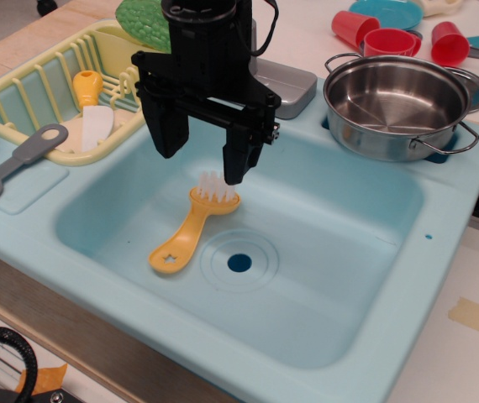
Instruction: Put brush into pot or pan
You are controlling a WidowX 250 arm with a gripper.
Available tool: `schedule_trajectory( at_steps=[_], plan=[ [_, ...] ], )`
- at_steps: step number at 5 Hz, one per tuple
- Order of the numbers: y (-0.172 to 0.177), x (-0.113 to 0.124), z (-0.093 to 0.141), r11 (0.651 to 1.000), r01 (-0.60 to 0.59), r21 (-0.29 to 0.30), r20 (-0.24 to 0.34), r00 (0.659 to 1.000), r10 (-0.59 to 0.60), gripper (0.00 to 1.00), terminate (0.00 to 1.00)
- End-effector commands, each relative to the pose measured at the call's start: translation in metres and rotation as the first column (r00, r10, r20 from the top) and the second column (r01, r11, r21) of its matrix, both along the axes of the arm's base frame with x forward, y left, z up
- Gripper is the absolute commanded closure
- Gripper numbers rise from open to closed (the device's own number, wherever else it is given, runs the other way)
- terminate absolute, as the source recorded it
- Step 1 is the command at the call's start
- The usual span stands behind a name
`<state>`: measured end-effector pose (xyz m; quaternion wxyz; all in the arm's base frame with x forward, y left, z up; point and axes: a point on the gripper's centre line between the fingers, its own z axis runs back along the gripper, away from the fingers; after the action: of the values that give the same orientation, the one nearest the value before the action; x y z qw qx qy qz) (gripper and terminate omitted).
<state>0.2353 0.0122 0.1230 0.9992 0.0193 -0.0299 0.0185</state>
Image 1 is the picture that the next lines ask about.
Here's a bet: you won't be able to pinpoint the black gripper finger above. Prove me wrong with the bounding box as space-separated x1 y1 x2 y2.
223 125 264 186
140 93 189 159

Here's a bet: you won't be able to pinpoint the red plastic cup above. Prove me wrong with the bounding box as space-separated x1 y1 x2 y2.
331 11 381 48
363 28 422 56
431 21 470 66

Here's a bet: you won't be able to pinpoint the grey plastic spatula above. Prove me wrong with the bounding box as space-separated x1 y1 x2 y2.
0 123 69 196

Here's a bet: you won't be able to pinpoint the yellow dish brush white bristles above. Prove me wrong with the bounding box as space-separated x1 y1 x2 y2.
148 171 241 275

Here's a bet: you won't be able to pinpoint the yellow handled white knife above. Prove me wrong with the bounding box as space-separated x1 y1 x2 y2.
72 71 114 152

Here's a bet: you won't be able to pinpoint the yellow dish drying rack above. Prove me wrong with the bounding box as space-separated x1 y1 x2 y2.
0 20 146 166

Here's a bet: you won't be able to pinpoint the stainless steel pot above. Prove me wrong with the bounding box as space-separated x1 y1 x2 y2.
323 53 479 162

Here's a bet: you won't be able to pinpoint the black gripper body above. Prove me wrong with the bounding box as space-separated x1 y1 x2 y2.
131 1 281 144

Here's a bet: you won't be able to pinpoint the grey toy faucet base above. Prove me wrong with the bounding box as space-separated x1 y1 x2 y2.
250 18 318 120

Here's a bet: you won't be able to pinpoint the wooden counter base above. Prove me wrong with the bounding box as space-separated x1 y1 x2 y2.
0 260 234 402

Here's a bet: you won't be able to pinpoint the cream plastic dish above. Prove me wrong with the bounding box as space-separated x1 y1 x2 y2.
413 0 463 17

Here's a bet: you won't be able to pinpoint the teal plastic plate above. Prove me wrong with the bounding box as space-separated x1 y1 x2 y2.
348 0 424 30

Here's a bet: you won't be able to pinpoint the light blue toy sink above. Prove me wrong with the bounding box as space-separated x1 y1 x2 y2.
0 94 479 402

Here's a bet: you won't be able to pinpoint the orange tape piece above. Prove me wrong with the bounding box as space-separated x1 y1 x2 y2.
32 364 68 395

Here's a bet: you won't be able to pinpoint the metal pot lid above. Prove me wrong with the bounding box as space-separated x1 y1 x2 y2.
447 67 479 113

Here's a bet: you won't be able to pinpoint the black cable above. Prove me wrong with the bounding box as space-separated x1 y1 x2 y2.
0 327 39 400

